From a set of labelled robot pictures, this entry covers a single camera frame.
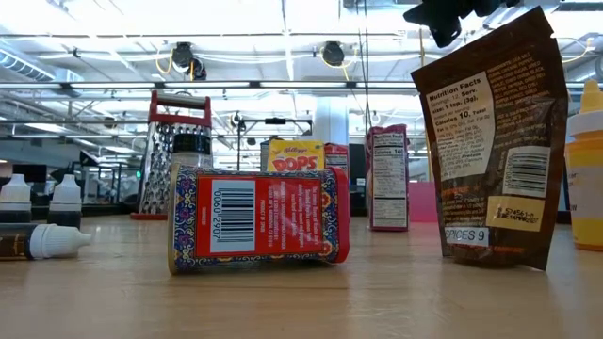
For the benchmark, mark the brown spice pouch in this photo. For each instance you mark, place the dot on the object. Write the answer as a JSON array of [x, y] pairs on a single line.
[[513, 141]]

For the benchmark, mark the glass shaker black lid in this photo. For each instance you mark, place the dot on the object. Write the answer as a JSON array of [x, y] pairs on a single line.
[[190, 143]]

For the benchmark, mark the yellow squeeze bottle white collar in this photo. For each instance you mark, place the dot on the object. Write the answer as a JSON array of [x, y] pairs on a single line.
[[586, 188]]

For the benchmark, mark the red patterned spice tin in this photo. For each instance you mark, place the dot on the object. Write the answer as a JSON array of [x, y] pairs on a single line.
[[259, 216]]

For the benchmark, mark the background workstation frame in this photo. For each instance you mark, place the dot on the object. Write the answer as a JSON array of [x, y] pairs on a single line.
[[115, 181]]

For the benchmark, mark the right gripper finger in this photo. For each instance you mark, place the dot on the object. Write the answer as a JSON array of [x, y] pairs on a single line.
[[438, 23], [494, 5]]

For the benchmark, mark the pink box nutrition label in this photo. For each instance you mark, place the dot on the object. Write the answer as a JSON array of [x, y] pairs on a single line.
[[388, 179]]

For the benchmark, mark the black metal frame stand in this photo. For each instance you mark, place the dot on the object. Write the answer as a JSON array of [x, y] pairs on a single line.
[[275, 121]]

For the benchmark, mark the red translucent plastic bin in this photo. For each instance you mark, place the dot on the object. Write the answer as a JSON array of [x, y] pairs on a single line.
[[421, 202]]

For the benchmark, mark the yellow Corn Pops box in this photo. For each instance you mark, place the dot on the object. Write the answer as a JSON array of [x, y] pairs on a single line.
[[294, 160]]

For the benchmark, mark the black metal table frame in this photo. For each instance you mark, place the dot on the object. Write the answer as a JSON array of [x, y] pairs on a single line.
[[108, 211]]

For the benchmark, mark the black monitor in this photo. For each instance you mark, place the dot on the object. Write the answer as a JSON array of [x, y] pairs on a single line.
[[30, 173]]

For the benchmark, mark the small red cereal box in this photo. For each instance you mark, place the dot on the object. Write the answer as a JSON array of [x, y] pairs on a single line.
[[336, 155]]

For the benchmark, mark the dark dropper bottle white cap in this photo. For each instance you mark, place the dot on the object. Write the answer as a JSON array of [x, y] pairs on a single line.
[[52, 241], [15, 198], [65, 202]]

